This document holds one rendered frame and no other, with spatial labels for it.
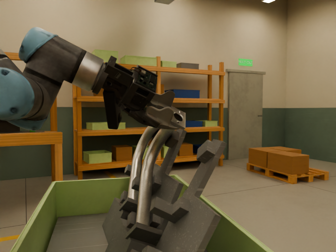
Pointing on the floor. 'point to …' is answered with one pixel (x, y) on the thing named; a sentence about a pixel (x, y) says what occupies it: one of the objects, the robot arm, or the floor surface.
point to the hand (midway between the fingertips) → (173, 121)
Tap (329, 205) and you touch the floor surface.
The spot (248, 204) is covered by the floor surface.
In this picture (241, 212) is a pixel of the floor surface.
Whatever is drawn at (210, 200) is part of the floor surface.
